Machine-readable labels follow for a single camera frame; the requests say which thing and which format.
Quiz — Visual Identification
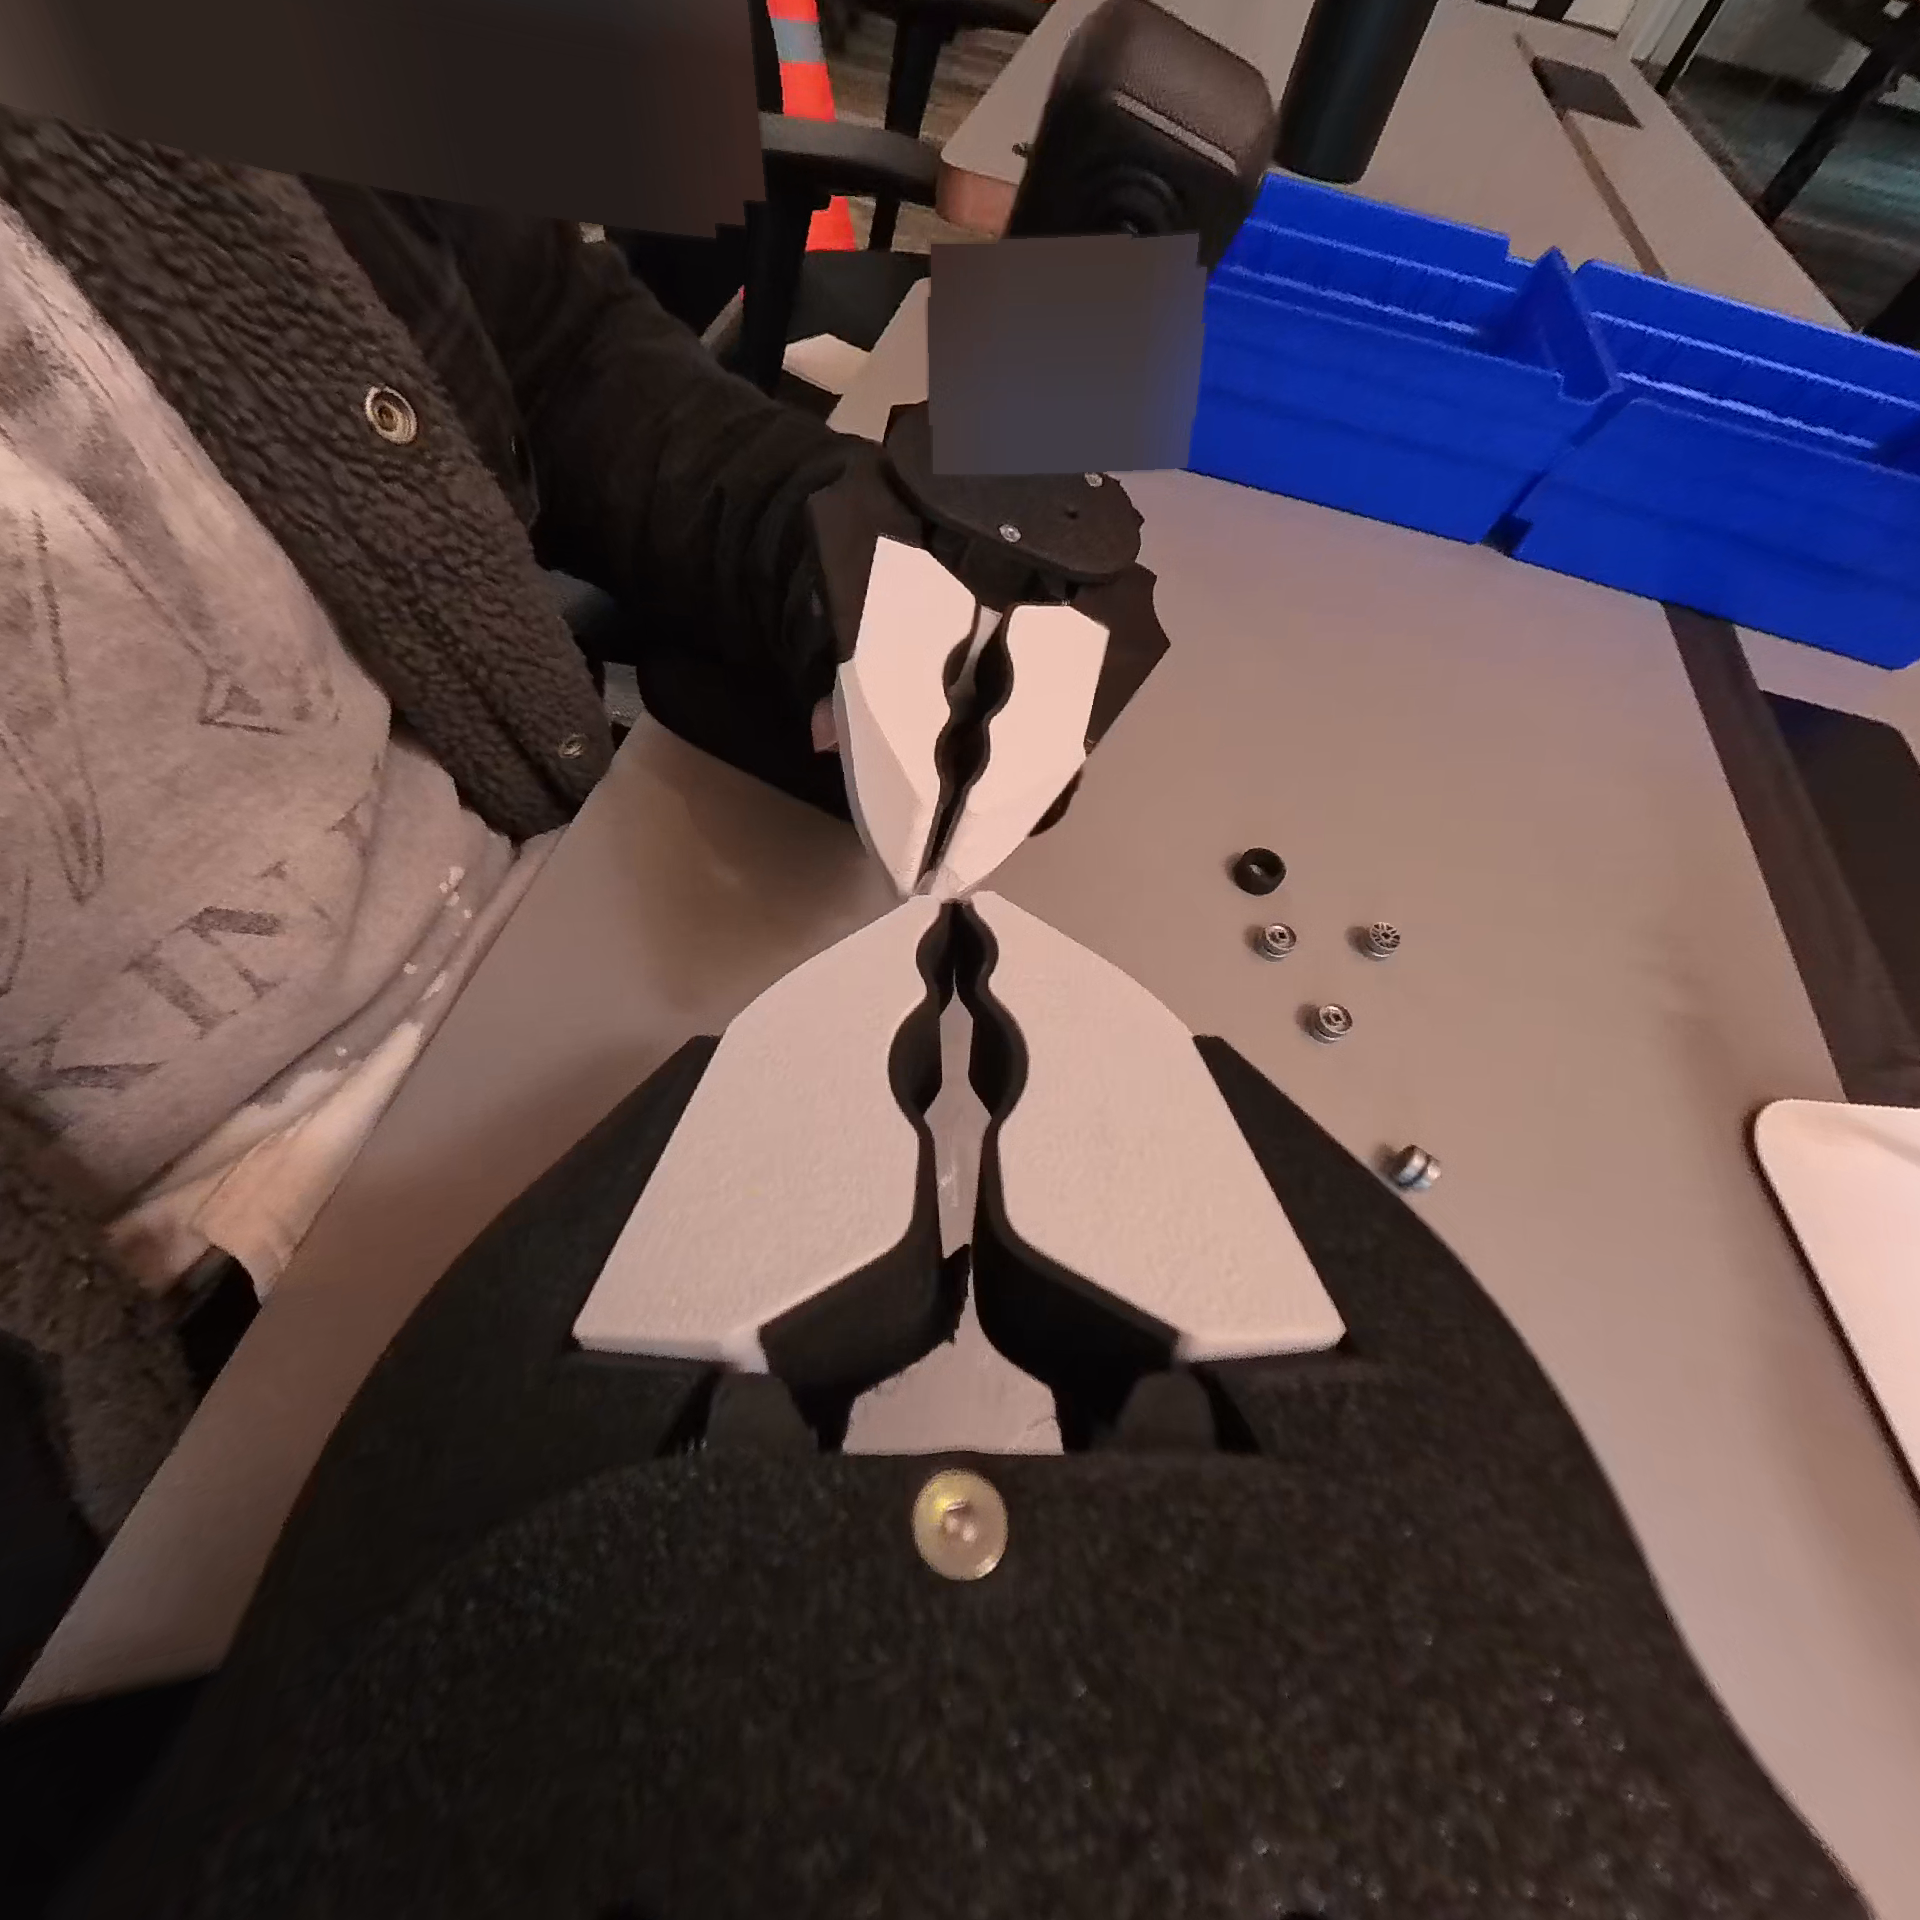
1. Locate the black office chair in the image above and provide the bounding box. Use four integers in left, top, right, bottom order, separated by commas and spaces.
736, 0, 1051, 394

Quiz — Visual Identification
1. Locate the black table cover panel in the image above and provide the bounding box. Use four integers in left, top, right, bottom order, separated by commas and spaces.
1770, 698, 1920, 1103
1529, 56, 1641, 128

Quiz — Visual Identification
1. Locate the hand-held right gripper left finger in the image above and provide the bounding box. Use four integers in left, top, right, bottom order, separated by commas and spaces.
569, 901, 963, 1370

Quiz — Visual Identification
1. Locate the black water bottle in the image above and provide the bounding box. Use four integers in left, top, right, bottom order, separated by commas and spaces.
1270, 0, 1442, 186

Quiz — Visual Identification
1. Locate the person's left forearm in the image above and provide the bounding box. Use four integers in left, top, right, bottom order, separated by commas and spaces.
306, 181, 904, 818

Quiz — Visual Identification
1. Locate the blue plastic bin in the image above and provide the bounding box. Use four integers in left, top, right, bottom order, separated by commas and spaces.
1507, 255, 1920, 670
1185, 166, 1624, 541

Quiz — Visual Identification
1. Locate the grey desk wooden edge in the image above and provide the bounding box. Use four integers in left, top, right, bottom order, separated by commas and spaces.
938, 0, 1853, 335

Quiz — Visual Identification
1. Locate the grey printed sweatshirt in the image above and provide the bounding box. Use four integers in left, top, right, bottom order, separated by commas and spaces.
0, 200, 565, 1291

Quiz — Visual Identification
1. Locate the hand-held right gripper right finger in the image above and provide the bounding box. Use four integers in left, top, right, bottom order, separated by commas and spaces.
957, 892, 1353, 1366

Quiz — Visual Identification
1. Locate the white stand base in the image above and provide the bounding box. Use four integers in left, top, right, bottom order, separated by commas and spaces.
1752, 1096, 1920, 1478

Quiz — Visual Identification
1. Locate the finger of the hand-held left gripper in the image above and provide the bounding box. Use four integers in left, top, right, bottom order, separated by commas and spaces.
932, 603, 1115, 894
834, 538, 986, 902

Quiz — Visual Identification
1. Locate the orange traffic cone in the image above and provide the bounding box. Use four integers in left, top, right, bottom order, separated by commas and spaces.
765, 0, 858, 254

